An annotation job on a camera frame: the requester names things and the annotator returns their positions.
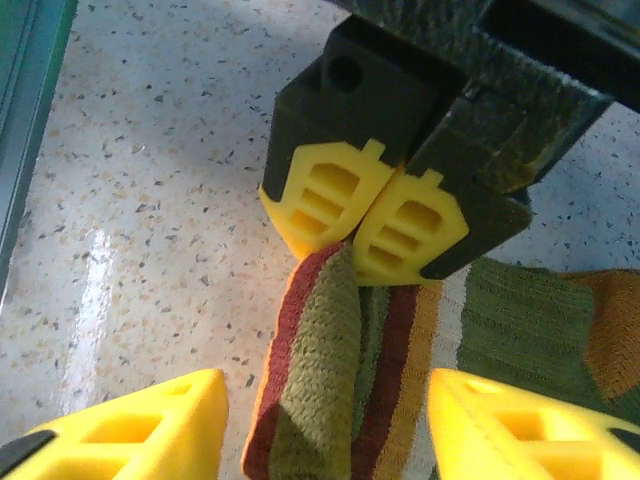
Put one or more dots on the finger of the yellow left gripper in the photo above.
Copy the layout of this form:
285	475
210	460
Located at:
350	115
450	235

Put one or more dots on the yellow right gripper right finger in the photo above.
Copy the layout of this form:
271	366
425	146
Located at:
530	435

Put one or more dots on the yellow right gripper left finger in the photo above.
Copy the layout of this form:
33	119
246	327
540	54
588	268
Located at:
125	440

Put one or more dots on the green red orange striped sock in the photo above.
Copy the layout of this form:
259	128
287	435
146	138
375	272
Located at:
320	350

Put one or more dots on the blue table edge strip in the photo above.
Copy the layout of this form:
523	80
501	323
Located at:
30	100

